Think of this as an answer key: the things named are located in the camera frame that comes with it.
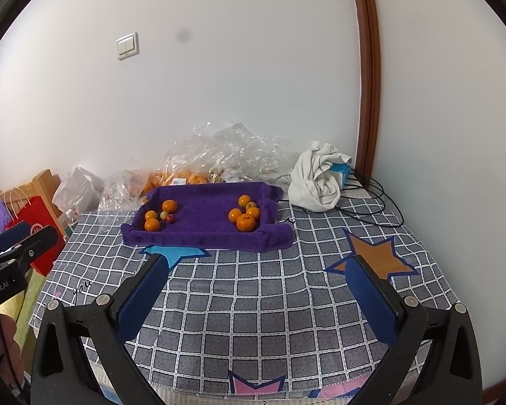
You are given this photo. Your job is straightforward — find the brown wooden door frame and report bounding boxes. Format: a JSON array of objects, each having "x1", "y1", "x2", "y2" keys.
[{"x1": 348, "y1": 0, "x2": 382, "y2": 178}]

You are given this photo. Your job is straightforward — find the purple fluffy duster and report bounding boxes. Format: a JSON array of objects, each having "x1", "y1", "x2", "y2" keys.
[{"x1": 0, "y1": 200, "x2": 13, "y2": 237}]

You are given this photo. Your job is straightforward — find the checked grey tablecloth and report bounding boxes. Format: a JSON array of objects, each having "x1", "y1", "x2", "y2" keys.
[{"x1": 29, "y1": 190, "x2": 458, "y2": 405}]

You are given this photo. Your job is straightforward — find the crumpled clear plastic bag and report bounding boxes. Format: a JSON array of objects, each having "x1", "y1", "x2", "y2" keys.
[{"x1": 99, "y1": 169, "x2": 161, "y2": 212}]

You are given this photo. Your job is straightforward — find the grey translucent plastic bag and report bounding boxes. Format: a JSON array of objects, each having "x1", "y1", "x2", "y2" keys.
[{"x1": 53, "y1": 166, "x2": 104, "y2": 214}]

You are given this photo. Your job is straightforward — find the black cables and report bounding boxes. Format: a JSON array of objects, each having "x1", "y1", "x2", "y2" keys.
[{"x1": 278, "y1": 169, "x2": 405, "y2": 228}]

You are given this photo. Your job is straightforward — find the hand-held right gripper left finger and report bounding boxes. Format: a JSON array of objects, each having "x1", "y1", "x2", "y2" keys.
[{"x1": 30, "y1": 254, "x2": 170, "y2": 405}]

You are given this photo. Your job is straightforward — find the white crumpled cloth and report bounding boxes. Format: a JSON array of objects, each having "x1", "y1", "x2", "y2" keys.
[{"x1": 288, "y1": 140, "x2": 353, "y2": 213}]

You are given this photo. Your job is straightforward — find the large clear plastic bag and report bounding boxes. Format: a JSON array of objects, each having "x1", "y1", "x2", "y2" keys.
[{"x1": 164, "y1": 121, "x2": 300, "y2": 186}]

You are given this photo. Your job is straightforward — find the blue tissue box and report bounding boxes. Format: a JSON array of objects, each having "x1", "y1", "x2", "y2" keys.
[{"x1": 329, "y1": 160, "x2": 354, "y2": 188}]

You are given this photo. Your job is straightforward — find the wooden chair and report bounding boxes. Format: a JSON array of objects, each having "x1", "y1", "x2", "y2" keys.
[{"x1": 0, "y1": 169, "x2": 62, "y2": 220}]

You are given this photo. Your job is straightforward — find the white wall light switch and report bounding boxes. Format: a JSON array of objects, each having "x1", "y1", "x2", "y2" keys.
[{"x1": 116, "y1": 32, "x2": 140, "y2": 61}]

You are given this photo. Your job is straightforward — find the person's left hand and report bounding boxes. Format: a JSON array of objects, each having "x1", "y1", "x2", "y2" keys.
[{"x1": 0, "y1": 316, "x2": 21, "y2": 373}]

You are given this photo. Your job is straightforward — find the yellow-green bag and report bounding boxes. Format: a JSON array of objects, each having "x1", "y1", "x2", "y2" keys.
[{"x1": 0, "y1": 270, "x2": 47, "y2": 347}]

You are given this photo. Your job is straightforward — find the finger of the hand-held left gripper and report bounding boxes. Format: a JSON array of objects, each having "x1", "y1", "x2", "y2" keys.
[
  {"x1": 0, "y1": 220, "x2": 31, "y2": 254},
  {"x1": 0, "y1": 225, "x2": 59, "y2": 271}
]

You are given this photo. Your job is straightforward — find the purple towel tray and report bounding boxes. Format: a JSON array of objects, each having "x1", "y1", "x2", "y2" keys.
[{"x1": 121, "y1": 181, "x2": 295, "y2": 253}]

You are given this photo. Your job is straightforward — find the red paper bag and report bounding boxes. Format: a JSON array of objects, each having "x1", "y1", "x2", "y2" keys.
[{"x1": 2, "y1": 188, "x2": 66, "y2": 275}]

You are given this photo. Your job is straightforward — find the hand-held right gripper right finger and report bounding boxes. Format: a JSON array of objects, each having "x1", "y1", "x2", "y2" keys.
[{"x1": 346, "y1": 255, "x2": 482, "y2": 405}]

